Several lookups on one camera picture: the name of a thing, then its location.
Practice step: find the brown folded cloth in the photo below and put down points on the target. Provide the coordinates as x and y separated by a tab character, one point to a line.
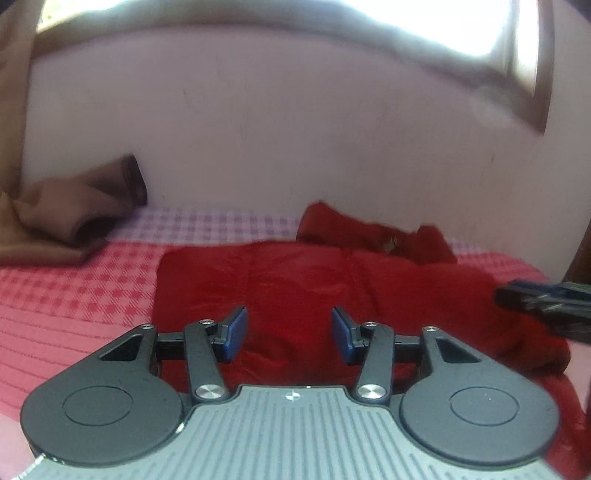
60	212

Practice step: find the large red garment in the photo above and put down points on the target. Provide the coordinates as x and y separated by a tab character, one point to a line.
295	281

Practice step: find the brown curtain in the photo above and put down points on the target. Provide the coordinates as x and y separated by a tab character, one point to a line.
16	92

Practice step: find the pink checked bedsheet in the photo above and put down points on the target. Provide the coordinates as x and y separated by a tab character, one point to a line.
83	300

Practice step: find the wooden framed window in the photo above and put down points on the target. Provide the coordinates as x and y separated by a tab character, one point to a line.
461	27

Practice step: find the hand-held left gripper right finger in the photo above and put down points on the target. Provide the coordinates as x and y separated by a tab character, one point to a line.
342	333

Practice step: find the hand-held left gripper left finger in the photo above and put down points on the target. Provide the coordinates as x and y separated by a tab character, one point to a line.
236	330

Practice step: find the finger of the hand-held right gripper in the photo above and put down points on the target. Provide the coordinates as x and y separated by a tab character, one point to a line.
531	291
570	323

